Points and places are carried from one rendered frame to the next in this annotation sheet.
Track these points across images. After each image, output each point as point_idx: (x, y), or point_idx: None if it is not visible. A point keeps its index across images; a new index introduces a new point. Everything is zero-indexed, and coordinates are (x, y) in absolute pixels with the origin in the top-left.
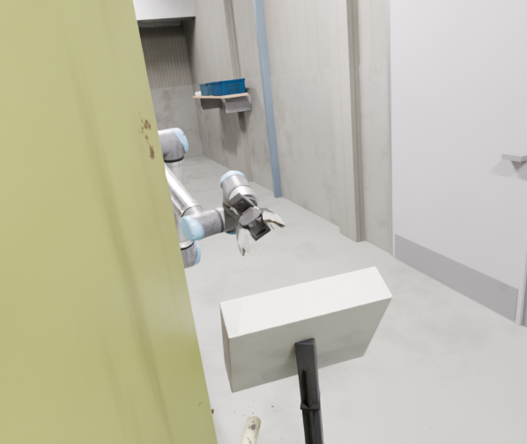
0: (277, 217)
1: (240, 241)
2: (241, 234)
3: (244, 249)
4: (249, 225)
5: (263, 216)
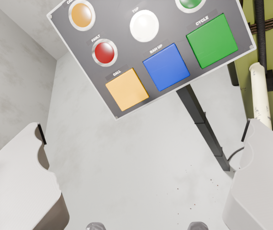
0: (6, 144)
1: None
2: None
3: (243, 132)
4: (193, 225)
5: (32, 213)
